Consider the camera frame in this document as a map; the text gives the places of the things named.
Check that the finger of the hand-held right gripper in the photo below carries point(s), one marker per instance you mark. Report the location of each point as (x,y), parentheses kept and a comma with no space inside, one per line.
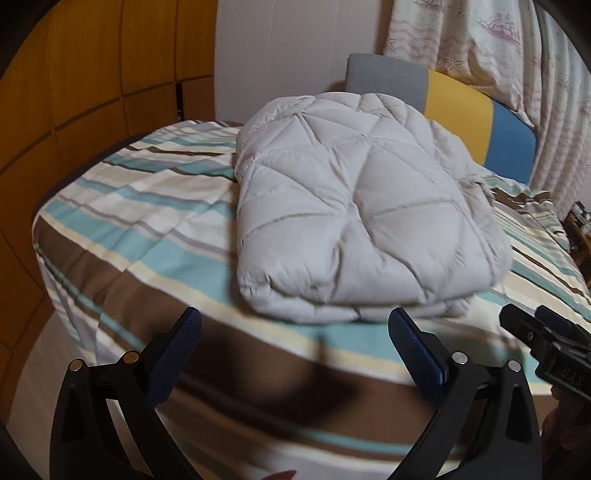
(521,325)
(563,323)

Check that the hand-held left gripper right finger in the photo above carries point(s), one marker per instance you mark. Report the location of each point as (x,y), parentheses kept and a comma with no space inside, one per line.
(418,355)

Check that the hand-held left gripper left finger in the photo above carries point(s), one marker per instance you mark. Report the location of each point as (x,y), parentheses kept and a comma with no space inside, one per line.
(173,360)

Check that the light grey quilted jacket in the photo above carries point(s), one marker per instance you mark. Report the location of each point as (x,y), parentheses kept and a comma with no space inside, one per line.
(360,207)

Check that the person's right hand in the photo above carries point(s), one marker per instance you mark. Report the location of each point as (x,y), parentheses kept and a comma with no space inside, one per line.
(561,434)

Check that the person's left hand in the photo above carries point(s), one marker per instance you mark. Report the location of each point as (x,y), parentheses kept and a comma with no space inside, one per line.
(279,463)

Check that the dark printed box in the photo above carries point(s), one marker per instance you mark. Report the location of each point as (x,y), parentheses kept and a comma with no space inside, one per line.
(581,219)

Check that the striped bed cover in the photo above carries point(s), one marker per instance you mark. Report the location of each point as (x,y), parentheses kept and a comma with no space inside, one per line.
(152,240)

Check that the grey yellow blue headboard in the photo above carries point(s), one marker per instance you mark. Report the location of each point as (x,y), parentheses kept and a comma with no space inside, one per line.
(461,106)

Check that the white patterned curtain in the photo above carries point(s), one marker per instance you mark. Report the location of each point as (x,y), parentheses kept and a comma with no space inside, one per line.
(508,55)

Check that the wooden wardrobe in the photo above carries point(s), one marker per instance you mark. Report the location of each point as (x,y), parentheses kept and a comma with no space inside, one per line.
(92,92)

